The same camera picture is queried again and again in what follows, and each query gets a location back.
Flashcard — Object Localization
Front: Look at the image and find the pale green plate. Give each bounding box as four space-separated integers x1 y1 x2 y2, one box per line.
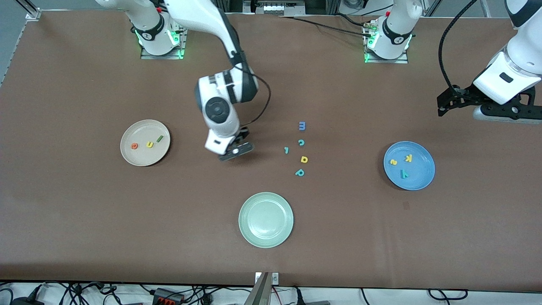
238 192 294 249

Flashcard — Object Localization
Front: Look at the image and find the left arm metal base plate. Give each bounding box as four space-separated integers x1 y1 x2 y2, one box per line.
363 40 409 64

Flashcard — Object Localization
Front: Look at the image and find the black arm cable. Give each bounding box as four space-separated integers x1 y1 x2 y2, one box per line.
229 51 271 128
439 0 481 89

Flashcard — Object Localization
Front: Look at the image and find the long black cable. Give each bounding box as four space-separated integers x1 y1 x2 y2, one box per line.
277 15 373 38

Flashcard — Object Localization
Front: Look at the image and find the black red power strip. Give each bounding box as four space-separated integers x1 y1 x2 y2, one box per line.
152 287 185 305

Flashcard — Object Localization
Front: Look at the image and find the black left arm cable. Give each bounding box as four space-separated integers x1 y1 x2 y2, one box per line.
439 0 481 89

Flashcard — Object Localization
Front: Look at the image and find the metal camera post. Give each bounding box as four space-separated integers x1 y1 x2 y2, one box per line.
243 271 280 305

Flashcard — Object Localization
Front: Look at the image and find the silver metal box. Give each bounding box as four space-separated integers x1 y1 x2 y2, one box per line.
243 0 306 17

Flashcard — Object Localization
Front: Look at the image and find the beige brown plate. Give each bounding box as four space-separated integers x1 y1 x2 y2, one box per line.
120 119 171 167

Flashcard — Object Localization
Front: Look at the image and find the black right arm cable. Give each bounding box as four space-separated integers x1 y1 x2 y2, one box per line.
229 51 271 128

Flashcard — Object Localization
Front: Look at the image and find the looped black cable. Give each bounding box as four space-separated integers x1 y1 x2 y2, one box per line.
428 289 469 300

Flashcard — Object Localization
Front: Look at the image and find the short black cable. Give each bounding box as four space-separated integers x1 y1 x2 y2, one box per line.
335 13 373 28

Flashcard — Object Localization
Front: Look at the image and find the blue plate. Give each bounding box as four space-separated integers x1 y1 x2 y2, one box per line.
383 141 436 191

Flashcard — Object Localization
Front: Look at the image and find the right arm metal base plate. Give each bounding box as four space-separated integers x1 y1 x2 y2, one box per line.
140 17 188 60

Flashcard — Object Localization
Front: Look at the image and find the metal corner bracket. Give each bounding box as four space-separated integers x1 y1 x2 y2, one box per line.
17 0 42 22

